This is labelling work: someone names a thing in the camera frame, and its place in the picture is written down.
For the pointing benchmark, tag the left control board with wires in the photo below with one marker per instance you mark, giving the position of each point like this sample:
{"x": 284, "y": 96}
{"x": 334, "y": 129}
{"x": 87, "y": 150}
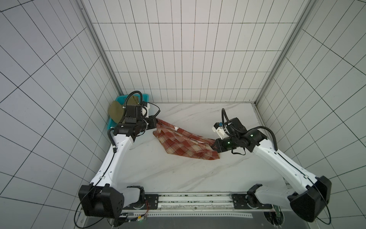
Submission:
{"x": 115, "y": 223}

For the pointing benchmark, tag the aluminium mounting rail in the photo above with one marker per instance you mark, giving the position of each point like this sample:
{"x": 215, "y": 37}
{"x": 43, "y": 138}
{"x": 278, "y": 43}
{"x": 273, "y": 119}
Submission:
{"x": 200, "y": 202}

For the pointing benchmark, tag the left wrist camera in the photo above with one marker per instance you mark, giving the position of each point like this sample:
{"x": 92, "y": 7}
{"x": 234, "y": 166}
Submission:
{"x": 145, "y": 109}

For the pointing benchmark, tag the right control board with wires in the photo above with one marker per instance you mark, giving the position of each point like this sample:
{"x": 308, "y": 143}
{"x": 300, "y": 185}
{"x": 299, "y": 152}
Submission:
{"x": 275, "y": 216}

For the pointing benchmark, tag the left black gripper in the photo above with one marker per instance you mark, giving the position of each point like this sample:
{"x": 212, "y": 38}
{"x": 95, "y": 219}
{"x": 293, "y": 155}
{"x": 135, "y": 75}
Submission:
{"x": 153, "y": 121}

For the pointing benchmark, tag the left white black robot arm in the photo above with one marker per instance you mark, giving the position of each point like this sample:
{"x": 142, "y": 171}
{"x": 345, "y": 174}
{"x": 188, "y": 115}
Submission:
{"x": 101, "y": 198}

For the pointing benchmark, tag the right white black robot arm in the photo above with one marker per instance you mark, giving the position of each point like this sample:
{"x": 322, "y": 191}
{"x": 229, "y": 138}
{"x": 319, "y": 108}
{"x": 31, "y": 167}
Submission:
{"x": 308, "y": 194}

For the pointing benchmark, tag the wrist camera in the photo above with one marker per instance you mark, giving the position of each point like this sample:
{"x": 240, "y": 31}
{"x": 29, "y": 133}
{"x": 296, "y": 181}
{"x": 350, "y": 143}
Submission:
{"x": 145, "y": 109}
{"x": 218, "y": 128}

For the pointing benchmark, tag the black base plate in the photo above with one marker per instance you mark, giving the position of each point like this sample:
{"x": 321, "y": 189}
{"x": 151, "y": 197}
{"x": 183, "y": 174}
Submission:
{"x": 151, "y": 202}
{"x": 240, "y": 200}

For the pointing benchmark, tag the red plaid skirt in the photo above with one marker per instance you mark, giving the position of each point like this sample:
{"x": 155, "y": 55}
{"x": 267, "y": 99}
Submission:
{"x": 179, "y": 142}

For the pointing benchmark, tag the teal plastic basket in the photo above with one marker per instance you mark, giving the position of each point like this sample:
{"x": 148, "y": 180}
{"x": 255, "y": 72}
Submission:
{"x": 112, "y": 124}

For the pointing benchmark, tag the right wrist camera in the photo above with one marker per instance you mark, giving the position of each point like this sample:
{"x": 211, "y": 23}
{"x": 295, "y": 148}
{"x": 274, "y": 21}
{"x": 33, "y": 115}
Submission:
{"x": 218, "y": 128}

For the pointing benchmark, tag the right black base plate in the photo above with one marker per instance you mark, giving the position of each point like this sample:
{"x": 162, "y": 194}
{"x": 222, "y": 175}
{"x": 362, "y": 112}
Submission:
{"x": 240, "y": 200}

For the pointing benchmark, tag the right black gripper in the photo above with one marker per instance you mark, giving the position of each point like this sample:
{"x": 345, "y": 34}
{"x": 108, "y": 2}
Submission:
{"x": 217, "y": 144}

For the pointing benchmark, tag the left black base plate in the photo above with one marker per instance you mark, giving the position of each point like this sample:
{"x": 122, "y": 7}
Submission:
{"x": 151, "y": 202}

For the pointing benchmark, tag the control board with wires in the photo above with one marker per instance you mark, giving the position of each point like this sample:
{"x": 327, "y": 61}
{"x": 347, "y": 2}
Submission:
{"x": 275, "y": 216}
{"x": 115, "y": 223}

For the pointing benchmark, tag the olive green skirt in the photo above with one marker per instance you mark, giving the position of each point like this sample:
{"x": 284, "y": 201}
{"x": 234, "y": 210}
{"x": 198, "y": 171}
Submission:
{"x": 116, "y": 109}

